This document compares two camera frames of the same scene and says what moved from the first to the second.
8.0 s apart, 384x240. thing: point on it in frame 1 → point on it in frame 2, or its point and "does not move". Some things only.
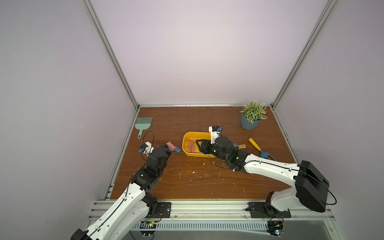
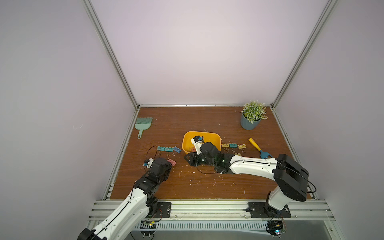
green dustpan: (143, 123) does not move
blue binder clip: (177, 149) does not move
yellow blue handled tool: (263, 154) does not move
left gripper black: (166, 153) → (168, 165)
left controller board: (148, 228) does not move
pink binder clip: (171, 145) → (173, 163)
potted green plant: (252, 113) does not move
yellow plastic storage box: (190, 146) does not move
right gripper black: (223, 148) → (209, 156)
